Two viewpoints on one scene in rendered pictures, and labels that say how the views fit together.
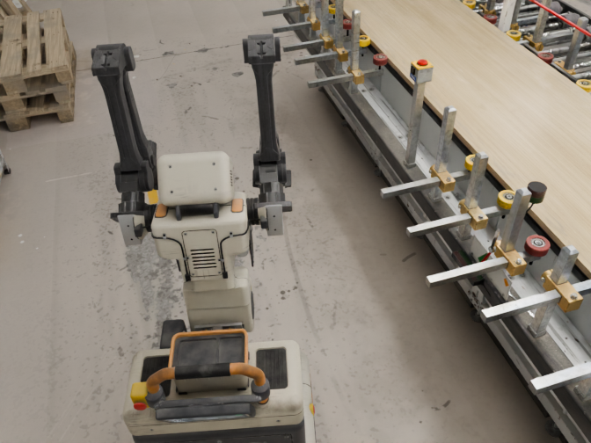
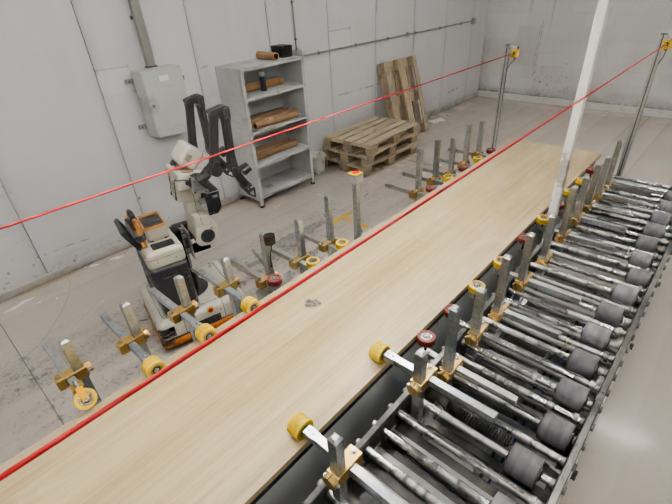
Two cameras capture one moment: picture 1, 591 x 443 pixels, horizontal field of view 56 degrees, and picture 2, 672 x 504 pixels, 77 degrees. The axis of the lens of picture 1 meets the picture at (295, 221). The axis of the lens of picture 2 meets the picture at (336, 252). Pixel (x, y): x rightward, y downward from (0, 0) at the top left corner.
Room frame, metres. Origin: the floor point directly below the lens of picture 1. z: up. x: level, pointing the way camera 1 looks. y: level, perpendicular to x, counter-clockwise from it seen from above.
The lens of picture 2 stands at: (0.68, -2.61, 2.22)
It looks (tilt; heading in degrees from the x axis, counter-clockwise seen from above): 32 degrees down; 59
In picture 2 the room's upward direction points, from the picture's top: 4 degrees counter-clockwise
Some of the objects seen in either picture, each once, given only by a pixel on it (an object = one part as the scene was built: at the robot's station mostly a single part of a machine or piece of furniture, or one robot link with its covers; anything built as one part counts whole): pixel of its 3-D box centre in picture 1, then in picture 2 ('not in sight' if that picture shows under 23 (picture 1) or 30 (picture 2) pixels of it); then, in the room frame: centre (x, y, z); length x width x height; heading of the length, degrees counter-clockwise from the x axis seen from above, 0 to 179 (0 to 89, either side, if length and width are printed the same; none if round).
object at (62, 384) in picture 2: not in sight; (74, 374); (0.38, -1.00, 0.95); 0.14 x 0.06 x 0.05; 15
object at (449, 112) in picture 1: (441, 157); (330, 230); (1.85, -0.62, 0.92); 0.04 x 0.04 x 0.48; 15
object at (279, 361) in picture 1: (222, 403); (167, 259); (0.98, 0.28, 0.59); 0.55 x 0.34 x 0.83; 91
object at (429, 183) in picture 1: (429, 183); (319, 242); (1.80, -0.57, 0.83); 0.43 x 0.03 x 0.04; 105
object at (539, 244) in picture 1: (534, 252); (275, 285); (1.35, -0.84, 0.85); 0.08 x 0.08 x 0.11
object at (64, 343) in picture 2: not in sight; (85, 381); (0.40, -1.00, 0.88); 0.04 x 0.04 x 0.48; 15
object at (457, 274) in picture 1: (484, 267); (253, 274); (1.30, -0.65, 0.84); 0.43 x 0.03 x 0.04; 105
